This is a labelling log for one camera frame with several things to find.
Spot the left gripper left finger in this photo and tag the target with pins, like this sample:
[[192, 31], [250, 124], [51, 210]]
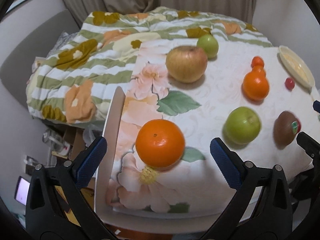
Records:
[[45, 218]]

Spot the floral white tablecloth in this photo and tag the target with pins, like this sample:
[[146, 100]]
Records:
[[241, 75]]

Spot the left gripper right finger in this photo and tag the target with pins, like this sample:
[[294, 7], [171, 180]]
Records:
[[260, 208]]

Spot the small green apple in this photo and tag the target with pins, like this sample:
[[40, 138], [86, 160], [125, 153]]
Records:
[[209, 44]]

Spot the brown kiwi with sticker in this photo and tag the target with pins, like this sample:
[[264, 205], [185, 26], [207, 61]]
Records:
[[285, 129]]

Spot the striped floral quilt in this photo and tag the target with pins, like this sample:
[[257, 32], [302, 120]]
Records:
[[74, 84]]

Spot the small mandarin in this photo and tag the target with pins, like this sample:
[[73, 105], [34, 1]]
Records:
[[257, 62]]

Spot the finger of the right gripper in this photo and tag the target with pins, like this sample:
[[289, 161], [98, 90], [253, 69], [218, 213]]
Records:
[[316, 106], [309, 145]]

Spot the small red cherry tomato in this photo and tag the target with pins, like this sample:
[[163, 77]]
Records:
[[289, 84]]

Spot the glowing screen device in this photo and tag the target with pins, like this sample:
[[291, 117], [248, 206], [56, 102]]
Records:
[[21, 191]]

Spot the large orange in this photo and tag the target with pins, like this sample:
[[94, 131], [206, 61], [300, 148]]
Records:
[[160, 143], [255, 84]]

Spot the grey sofa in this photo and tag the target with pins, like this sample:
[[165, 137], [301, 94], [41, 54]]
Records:
[[16, 69]]

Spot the cream oval plate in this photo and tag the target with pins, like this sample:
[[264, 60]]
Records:
[[296, 67]]

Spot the large yellow-red apple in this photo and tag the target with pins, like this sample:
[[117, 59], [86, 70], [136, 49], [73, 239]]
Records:
[[186, 64]]

